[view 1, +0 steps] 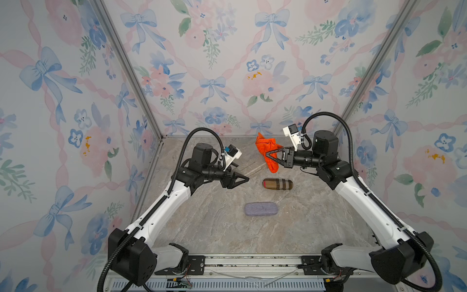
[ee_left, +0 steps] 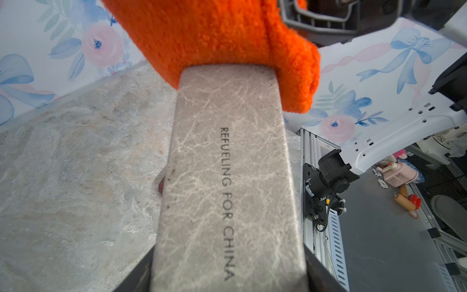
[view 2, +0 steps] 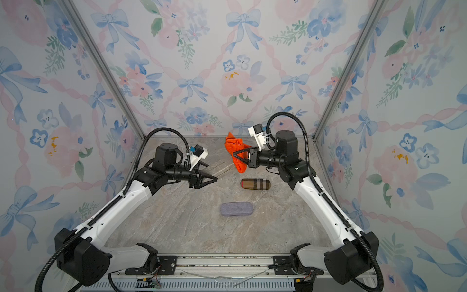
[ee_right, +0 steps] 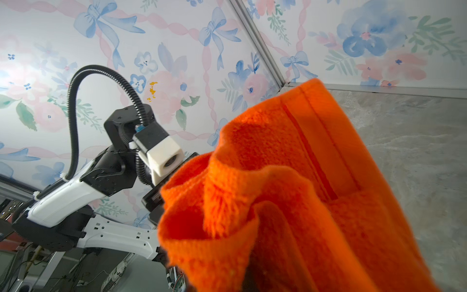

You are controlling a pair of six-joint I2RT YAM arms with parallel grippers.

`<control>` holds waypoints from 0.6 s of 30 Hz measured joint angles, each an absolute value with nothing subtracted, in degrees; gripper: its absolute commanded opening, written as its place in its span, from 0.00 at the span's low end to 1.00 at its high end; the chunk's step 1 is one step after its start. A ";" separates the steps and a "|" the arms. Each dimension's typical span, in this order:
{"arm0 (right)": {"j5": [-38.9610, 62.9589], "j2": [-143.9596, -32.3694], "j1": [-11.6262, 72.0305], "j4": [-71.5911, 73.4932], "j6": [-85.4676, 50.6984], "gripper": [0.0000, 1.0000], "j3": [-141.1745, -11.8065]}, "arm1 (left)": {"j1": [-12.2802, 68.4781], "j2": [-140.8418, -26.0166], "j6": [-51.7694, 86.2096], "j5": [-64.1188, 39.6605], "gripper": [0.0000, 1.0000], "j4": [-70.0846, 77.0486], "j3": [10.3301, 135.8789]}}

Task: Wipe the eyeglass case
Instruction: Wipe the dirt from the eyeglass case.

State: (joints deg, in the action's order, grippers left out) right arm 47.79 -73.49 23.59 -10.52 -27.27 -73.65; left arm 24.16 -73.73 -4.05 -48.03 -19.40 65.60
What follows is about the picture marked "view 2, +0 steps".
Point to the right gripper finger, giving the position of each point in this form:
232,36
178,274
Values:
241,160
242,149

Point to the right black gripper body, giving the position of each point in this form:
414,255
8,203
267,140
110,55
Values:
266,158

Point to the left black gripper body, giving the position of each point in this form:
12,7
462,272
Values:
177,174

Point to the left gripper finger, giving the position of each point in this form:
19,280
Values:
203,181
202,166

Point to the orange cleaning cloth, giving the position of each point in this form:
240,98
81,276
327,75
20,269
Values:
232,144

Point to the grey eyeglass case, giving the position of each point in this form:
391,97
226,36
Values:
220,169

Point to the plaid eyeglass case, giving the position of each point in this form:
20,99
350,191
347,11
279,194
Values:
256,184

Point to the purple fabric eyeglass case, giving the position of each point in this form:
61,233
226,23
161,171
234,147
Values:
236,209

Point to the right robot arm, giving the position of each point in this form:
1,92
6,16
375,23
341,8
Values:
353,251

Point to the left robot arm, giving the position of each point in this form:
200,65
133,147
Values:
85,256

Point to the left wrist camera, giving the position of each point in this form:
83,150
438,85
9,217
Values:
196,157

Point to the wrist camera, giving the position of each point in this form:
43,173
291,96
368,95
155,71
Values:
262,138
196,157

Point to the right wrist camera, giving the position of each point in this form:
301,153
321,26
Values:
262,138

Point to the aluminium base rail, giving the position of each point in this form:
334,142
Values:
219,273

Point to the right corner aluminium post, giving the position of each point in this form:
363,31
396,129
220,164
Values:
373,17

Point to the corner aluminium post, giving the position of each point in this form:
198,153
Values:
83,32
373,17

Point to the left corner aluminium post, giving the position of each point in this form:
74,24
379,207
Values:
83,32

